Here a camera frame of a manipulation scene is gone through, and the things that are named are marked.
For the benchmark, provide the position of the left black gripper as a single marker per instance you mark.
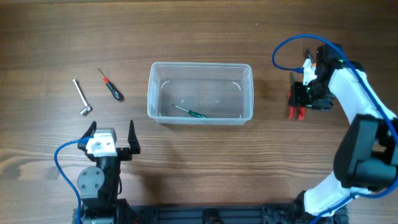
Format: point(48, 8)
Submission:
point(124, 153)

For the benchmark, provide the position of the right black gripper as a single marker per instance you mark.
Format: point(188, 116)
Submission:
point(296, 98)

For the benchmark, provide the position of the black red-collared screwdriver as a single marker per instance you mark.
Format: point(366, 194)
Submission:
point(114, 91)

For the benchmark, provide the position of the green handled screwdriver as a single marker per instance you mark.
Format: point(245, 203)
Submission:
point(191, 113)

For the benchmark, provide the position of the orange black long-nose pliers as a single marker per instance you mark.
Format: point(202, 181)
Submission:
point(310, 57)

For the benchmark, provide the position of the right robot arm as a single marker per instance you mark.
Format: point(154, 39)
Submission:
point(366, 161)

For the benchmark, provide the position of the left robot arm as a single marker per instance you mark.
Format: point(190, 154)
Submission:
point(100, 185)

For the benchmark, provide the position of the clear plastic storage container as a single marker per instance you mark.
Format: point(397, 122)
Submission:
point(224, 92)

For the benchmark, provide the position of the silver socket wrench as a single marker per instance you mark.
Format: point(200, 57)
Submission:
point(87, 107)

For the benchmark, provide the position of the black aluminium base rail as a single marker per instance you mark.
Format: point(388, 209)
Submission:
point(261, 214)

